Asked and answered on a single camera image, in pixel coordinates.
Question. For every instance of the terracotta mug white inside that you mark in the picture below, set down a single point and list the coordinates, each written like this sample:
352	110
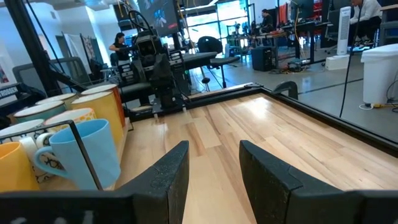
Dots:
99	89

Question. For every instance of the wooden shelf black metal rail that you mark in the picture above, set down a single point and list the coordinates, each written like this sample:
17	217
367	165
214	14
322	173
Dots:
87	155

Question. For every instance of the person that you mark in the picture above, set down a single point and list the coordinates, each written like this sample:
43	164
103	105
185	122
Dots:
267	21
121	51
368	12

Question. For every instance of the black rig upright post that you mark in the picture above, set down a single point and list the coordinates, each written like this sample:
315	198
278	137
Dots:
34	46

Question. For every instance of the black desk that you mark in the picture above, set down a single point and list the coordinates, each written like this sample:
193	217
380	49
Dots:
311	25

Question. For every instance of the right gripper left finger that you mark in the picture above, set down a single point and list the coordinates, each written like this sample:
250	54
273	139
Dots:
164	193

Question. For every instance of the black frame clamp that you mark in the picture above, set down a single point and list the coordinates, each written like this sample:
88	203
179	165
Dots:
290	87

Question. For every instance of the yellow faceted mug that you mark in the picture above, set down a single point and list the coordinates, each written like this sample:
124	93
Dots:
15	168

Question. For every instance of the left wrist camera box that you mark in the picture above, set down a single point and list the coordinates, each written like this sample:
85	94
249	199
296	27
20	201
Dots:
146	46

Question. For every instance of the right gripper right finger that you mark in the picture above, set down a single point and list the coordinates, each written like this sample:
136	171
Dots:
273	196

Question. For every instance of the white trash bin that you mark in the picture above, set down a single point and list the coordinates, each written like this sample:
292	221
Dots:
381	74

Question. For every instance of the black aluminium table frame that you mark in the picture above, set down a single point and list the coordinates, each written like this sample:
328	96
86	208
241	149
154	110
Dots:
342	127

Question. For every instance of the large dark monitor screen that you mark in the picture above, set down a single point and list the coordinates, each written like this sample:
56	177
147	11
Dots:
161	15

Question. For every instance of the black equipment box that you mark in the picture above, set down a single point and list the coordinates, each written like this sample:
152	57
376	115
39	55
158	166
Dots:
262	59

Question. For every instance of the black Trossen labelled bar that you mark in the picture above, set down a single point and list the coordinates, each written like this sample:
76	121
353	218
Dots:
7	92

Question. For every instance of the white mug blue pattern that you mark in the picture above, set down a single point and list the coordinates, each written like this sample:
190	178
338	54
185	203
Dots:
29	146

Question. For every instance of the white tower fan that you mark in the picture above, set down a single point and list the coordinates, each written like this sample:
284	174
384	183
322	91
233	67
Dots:
344	31

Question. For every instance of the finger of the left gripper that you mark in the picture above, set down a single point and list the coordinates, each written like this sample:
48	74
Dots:
168	74
158	76

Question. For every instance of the blue faceted mug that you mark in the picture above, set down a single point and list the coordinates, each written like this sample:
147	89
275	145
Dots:
102	155

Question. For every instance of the black office stool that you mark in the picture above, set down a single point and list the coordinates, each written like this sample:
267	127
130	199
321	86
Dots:
211	45

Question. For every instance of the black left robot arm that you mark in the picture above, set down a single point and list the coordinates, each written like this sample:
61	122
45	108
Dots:
169	98

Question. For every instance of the cream mug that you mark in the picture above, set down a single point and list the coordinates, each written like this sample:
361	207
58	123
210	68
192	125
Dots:
56	98

